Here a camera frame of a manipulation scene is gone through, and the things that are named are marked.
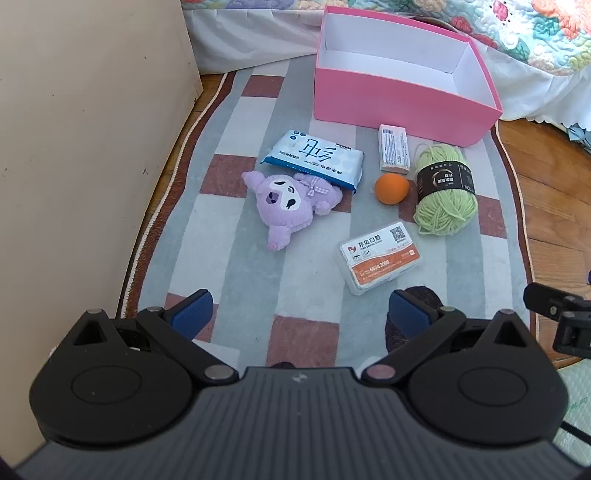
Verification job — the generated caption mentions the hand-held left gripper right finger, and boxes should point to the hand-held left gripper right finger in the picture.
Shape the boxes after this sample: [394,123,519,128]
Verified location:
[361,290,541,386]

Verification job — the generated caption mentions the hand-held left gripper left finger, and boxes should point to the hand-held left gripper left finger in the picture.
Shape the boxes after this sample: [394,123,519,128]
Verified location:
[60,290,241,386]

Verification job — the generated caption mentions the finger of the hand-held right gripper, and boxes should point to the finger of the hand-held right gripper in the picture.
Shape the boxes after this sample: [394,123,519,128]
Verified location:
[523,282,591,319]
[553,310,591,357]

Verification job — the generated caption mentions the orange label plastic case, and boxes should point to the orange label plastic case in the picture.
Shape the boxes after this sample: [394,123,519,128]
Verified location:
[339,222,423,296]

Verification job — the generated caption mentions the green yarn skein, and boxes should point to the green yarn skein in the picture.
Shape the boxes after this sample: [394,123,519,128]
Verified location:
[413,143,476,237]

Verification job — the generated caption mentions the orange ball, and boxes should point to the orange ball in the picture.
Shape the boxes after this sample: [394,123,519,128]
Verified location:
[374,173,410,205]

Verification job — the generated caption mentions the purple plush toy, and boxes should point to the purple plush toy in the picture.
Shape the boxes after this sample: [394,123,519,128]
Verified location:
[242,170,345,252]

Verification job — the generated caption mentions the small white carton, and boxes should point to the small white carton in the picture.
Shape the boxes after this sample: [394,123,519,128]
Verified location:
[379,124,413,175]

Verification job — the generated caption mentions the wet wipes pack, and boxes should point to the wet wipes pack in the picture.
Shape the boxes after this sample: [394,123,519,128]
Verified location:
[261,130,365,195]

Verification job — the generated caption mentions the pink cardboard box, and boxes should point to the pink cardboard box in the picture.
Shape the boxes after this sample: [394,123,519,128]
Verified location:
[314,4,504,147]

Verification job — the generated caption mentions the dark cloth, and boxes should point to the dark cloth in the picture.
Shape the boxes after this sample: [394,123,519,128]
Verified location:
[385,286,444,354]

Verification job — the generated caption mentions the pale green mat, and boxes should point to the pale green mat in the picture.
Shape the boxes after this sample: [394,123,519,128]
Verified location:
[554,362,591,439]

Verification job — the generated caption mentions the checkered rug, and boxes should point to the checkered rug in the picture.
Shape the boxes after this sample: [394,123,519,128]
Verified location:
[115,60,539,370]

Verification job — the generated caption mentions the pale blue crumpled bag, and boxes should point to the pale blue crumpled bag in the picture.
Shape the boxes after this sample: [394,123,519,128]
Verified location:
[564,121,591,155]

